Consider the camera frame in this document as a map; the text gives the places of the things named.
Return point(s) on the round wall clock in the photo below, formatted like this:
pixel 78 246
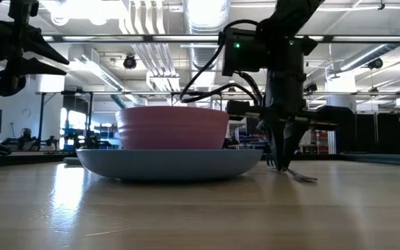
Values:
pixel 26 112

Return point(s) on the black hanging spotlight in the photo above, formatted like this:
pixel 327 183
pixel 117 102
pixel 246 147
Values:
pixel 312 87
pixel 375 64
pixel 130 62

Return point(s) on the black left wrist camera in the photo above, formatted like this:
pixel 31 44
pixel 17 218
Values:
pixel 7 83

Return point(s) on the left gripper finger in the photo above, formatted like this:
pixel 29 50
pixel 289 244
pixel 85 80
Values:
pixel 37 67
pixel 38 47

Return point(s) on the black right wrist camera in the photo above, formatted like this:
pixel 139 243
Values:
pixel 245 52

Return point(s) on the pink bowl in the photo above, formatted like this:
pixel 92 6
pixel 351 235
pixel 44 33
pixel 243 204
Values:
pixel 172 128

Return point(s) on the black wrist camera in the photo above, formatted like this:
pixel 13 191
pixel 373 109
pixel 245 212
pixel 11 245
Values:
pixel 7 83
pixel 245 52

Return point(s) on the red tool cart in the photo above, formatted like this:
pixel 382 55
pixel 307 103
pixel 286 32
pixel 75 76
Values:
pixel 322 139

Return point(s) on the black overhead frame bar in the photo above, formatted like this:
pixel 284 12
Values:
pixel 148 38

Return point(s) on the silver ventilation duct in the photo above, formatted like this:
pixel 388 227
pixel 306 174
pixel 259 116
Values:
pixel 205 14

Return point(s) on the blue-grey mat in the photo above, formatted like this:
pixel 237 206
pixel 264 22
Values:
pixel 394 159

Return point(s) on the white column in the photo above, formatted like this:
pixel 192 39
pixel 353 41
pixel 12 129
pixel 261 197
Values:
pixel 340 87

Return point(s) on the black metal rig frame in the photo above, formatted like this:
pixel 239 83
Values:
pixel 41 121

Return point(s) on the folded grey-green cloth napkin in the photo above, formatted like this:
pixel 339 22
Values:
pixel 71 161

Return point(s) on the black partition wall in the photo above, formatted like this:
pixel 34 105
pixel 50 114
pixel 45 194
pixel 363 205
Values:
pixel 377 133

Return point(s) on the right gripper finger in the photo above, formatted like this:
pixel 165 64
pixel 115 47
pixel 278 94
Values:
pixel 293 139
pixel 276 139

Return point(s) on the blue-grey plate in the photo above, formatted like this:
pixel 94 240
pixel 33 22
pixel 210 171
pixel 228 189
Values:
pixel 168 165

